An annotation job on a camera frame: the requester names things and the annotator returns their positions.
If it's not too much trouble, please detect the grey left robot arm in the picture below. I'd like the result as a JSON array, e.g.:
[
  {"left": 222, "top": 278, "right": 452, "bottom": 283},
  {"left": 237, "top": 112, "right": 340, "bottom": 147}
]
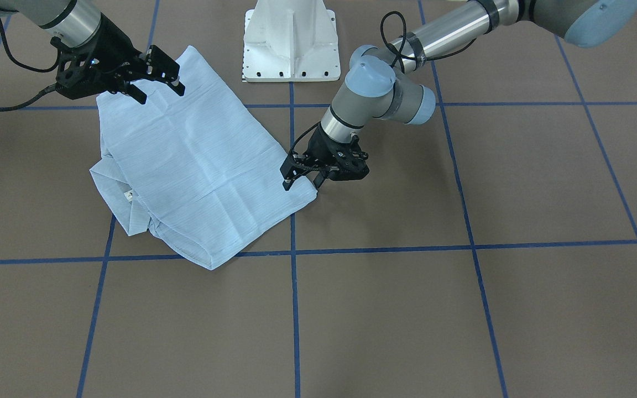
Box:
[{"left": 280, "top": 1, "right": 637, "bottom": 191}]

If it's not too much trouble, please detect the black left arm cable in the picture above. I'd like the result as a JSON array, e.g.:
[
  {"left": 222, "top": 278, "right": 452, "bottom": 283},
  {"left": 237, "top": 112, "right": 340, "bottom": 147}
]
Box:
[{"left": 288, "top": 11, "right": 479, "bottom": 161}]

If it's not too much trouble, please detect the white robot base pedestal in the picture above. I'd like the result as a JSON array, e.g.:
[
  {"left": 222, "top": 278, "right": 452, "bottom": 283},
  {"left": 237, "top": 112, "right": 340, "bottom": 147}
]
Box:
[{"left": 241, "top": 1, "right": 341, "bottom": 83}]

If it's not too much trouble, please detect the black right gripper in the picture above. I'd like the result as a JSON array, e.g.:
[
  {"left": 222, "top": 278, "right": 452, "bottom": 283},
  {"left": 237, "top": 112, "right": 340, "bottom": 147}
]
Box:
[{"left": 53, "top": 14, "right": 185, "bottom": 105}]

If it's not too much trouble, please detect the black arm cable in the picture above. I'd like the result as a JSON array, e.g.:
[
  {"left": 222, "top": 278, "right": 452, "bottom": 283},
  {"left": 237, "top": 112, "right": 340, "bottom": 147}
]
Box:
[
  {"left": 0, "top": 17, "right": 67, "bottom": 113},
  {"left": 288, "top": 11, "right": 479, "bottom": 161}
]

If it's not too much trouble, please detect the light blue button shirt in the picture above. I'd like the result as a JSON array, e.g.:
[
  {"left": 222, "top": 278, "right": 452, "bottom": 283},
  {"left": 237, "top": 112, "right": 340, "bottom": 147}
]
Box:
[{"left": 90, "top": 46, "right": 317, "bottom": 270}]

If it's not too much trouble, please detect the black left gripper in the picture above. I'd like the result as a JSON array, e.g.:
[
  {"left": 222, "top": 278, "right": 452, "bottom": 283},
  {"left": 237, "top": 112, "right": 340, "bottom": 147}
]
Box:
[{"left": 280, "top": 128, "right": 369, "bottom": 191}]

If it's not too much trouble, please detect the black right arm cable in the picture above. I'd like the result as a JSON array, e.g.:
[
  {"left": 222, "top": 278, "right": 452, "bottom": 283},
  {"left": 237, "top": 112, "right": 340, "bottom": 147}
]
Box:
[{"left": 0, "top": 17, "right": 67, "bottom": 113}]

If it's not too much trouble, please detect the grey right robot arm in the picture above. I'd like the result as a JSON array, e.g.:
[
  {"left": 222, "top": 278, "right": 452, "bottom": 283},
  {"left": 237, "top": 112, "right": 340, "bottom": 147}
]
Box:
[{"left": 0, "top": 1, "right": 185, "bottom": 104}]

